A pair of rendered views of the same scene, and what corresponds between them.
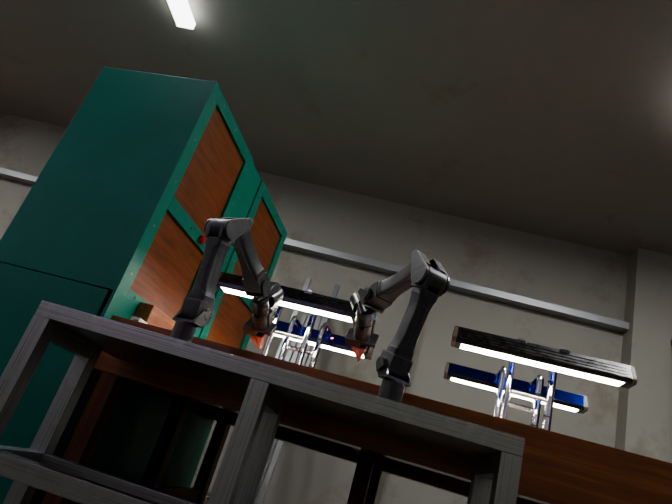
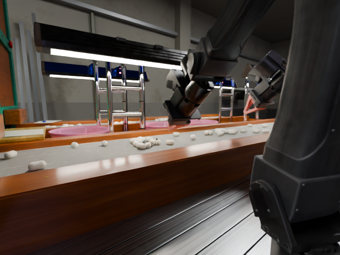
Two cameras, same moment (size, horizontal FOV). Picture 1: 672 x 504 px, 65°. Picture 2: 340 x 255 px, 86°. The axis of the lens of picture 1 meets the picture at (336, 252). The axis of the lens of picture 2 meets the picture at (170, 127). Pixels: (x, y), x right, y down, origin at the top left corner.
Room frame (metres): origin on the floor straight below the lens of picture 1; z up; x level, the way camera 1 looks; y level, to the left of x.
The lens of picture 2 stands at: (1.49, 0.58, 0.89)
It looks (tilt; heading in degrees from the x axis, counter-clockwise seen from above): 8 degrees down; 312
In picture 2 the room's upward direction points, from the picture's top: straight up
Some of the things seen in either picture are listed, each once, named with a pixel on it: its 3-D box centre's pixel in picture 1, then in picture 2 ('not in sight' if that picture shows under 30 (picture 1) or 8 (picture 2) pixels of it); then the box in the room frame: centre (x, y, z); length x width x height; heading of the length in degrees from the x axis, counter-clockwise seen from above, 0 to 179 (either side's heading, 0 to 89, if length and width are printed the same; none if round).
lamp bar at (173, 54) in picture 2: (288, 295); (138, 52); (2.05, 0.13, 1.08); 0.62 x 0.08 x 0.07; 75
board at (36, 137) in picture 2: not in sight; (22, 133); (2.42, 0.43, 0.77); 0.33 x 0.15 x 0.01; 165
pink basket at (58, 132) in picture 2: not in sight; (82, 139); (2.36, 0.22, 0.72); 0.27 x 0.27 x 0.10
